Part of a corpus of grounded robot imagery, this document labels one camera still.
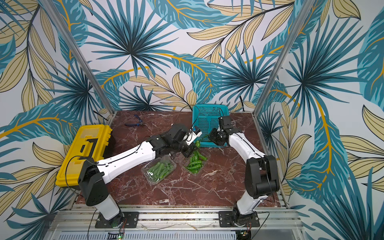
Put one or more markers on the aluminium frame post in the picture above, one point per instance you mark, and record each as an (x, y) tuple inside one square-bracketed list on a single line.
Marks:
[(59, 22), (297, 24)]

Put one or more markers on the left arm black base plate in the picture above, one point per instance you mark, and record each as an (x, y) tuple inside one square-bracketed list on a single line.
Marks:
[(127, 220)]

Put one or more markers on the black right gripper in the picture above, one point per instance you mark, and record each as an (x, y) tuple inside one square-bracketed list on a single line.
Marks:
[(214, 137)]

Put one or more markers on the yellow plastic toolbox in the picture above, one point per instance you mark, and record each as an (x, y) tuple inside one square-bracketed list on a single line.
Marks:
[(90, 141)]

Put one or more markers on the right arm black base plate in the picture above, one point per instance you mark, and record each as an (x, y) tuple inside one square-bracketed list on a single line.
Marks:
[(228, 219)]

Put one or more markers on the left aluminium frame post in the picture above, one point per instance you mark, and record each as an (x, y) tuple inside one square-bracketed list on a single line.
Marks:
[(59, 22)]

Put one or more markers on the white vented front panel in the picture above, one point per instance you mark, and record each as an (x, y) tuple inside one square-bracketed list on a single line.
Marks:
[(148, 235)]

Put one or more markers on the right aluminium frame post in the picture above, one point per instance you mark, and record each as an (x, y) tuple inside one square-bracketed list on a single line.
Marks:
[(297, 24)]

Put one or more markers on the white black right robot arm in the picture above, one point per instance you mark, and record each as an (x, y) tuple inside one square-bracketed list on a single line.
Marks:
[(261, 174)]

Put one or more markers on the clear clamshell pepper container near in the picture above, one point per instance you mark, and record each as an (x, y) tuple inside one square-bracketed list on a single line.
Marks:
[(158, 170)]

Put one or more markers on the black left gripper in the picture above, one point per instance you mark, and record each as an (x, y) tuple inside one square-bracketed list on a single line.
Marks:
[(188, 151)]

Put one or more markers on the teal perforated plastic basket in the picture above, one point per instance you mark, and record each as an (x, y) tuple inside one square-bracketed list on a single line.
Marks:
[(206, 117)]

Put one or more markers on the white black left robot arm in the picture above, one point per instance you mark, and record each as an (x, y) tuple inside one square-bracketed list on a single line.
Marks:
[(94, 177)]

